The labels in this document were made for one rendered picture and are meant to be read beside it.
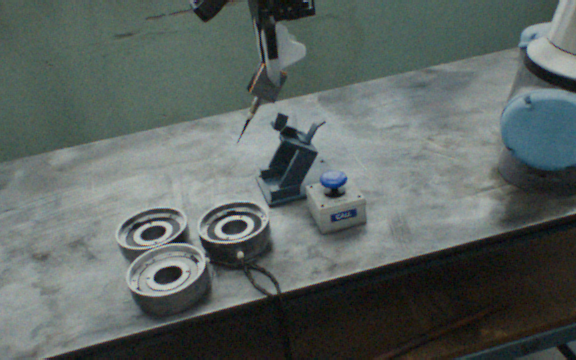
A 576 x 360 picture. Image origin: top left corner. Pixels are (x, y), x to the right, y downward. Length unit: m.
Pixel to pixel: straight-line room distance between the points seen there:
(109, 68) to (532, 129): 1.91
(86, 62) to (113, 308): 1.70
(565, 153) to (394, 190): 0.29
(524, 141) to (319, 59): 1.85
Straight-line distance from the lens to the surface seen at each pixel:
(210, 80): 2.50
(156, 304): 0.79
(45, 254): 1.01
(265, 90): 0.91
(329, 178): 0.87
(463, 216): 0.92
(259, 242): 0.85
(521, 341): 1.12
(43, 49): 2.45
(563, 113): 0.77
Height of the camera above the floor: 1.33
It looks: 31 degrees down
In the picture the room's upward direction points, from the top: 8 degrees counter-clockwise
